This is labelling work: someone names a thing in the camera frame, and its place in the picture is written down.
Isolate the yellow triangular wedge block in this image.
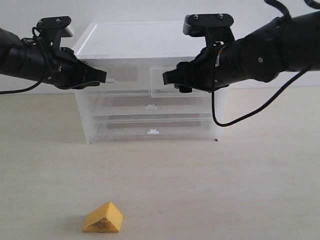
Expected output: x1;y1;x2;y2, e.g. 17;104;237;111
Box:
82;201;124;233

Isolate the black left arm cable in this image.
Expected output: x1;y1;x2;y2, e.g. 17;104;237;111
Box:
0;79;42;94

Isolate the clear wide drawer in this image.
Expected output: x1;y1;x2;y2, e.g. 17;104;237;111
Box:
94;120;215;139
79;93;211;116

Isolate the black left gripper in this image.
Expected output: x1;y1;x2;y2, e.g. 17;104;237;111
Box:
49;47;107;90

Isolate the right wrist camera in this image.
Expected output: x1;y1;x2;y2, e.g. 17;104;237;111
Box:
182;13;235;47

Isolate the bottom clear wide drawer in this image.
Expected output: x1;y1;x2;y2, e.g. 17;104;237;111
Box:
94;120;215;139

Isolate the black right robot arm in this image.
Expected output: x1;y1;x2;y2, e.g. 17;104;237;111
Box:
162;11;320;93

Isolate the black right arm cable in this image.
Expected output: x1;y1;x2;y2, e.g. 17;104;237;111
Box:
204;0;320;128

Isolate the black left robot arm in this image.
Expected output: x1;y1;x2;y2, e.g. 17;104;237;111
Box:
0;29;107;90

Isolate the middle clear wide drawer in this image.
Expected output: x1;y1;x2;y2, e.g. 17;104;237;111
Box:
79;93;211;116

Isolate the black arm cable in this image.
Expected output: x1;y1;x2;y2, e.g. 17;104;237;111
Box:
204;0;320;128
0;79;42;94

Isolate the white plastic drawer cabinet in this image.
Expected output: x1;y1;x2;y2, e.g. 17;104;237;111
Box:
73;21;227;144

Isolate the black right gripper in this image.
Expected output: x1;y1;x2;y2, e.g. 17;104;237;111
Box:
162;46;229;93

